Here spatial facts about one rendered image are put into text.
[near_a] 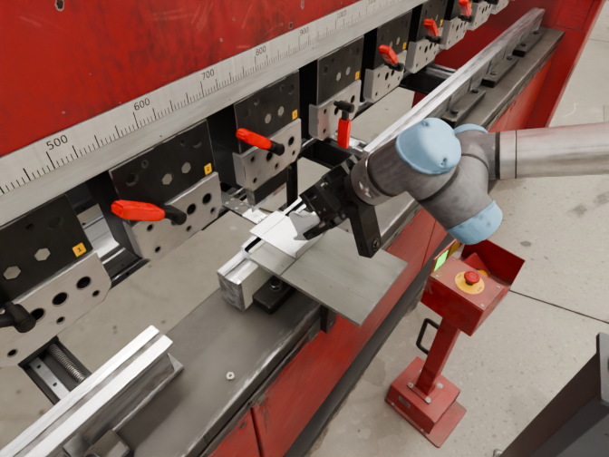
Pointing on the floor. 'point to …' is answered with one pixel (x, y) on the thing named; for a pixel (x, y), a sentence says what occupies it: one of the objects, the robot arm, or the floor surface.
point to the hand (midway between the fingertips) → (309, 230)
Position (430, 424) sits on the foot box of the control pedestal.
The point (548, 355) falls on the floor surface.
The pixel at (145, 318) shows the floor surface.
